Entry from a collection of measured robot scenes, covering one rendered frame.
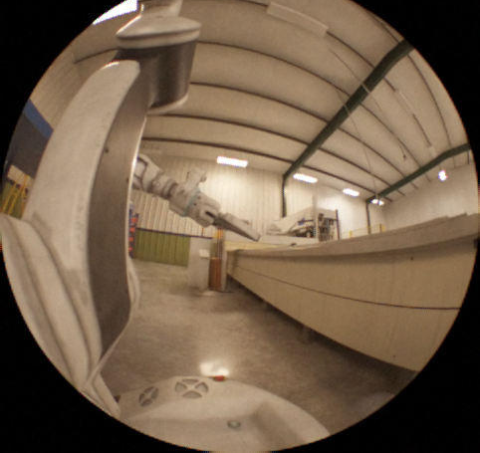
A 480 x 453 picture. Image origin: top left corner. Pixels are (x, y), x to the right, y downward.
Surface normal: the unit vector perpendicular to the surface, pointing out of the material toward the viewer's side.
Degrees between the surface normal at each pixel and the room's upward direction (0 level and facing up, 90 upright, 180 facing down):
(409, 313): 90
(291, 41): 176
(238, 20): 172
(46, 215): 90
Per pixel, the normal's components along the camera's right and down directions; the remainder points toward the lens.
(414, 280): -0.97, -0.12
